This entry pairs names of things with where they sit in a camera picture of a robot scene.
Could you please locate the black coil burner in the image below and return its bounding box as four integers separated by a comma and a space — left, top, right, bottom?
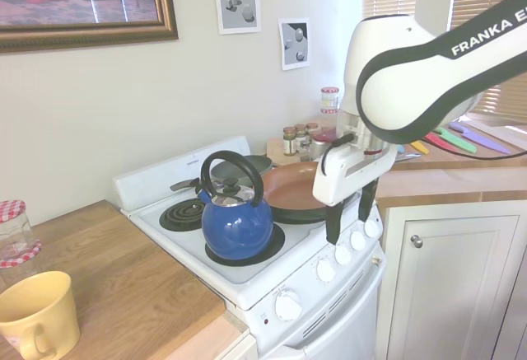
204, 226, 286, 269
159, 199, 207, 232

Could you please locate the white drawer cabinet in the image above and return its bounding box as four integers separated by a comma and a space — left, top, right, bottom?
228, 330, 260, 360

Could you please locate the copper nonstick frying pan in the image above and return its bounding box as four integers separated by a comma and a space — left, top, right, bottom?
261, 152, 423, 225

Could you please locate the white electric stove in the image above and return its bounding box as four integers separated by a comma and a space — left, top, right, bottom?
112, 135, 388, 360

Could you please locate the pink kitchen knife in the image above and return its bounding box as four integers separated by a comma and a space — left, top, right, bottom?
423, 132, 458, 152

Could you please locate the white stove knob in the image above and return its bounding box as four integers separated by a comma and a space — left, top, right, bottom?
364, 216, 382, 238
315, 257, 338, 283
333, 244, 353, 265
348, 230, 367, 252

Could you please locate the green kitchen knife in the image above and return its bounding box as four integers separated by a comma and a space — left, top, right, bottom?
435, 127, 478, 153

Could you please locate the large white oven knob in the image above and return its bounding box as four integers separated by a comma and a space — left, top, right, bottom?
273, 288, 304, 322

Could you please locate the blue kettle black handle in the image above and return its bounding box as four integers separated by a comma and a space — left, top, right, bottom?
196, 150, 275, 261

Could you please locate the wooden cutting board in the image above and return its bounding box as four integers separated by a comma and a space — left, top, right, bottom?
266, 120, 343, 167

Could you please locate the white oven door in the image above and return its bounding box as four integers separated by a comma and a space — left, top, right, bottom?
257, 248, 386, 360

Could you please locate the dark grey frying pan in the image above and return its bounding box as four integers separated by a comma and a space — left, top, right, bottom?
170, 154, 275, 192

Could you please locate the yellow ceramic mug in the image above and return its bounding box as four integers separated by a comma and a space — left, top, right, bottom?
0, 271, 82, 359

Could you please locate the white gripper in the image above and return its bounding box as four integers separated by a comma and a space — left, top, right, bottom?
311, 143, 399, 246

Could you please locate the purple kitchen knife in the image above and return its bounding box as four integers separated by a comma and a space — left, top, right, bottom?
448, 122, 511, 155

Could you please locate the grey shapes paper print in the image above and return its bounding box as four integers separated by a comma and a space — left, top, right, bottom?
277, 16, 312, 72
211, 0, 263, 35

